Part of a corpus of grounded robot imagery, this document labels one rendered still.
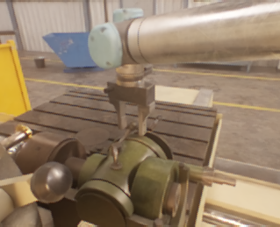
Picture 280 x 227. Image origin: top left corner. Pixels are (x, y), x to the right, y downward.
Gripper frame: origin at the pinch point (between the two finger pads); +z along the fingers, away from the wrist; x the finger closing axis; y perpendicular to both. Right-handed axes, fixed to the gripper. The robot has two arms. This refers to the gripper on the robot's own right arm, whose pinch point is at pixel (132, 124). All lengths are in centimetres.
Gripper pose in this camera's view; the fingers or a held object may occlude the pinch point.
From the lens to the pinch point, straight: 68.8
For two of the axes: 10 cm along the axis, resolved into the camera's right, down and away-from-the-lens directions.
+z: 0.2, 9.0, 4.3
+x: 8.5, 2.1, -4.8
